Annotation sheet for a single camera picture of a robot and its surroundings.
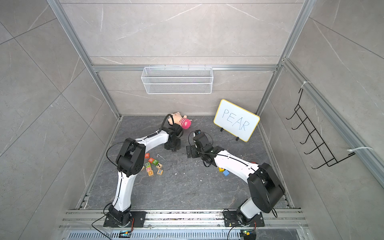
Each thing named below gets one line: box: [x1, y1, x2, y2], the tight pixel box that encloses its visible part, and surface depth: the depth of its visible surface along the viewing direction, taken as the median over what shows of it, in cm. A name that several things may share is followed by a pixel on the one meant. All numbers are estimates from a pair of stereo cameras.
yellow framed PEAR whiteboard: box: [213, 99, 261, 143], surface depth 103 cm
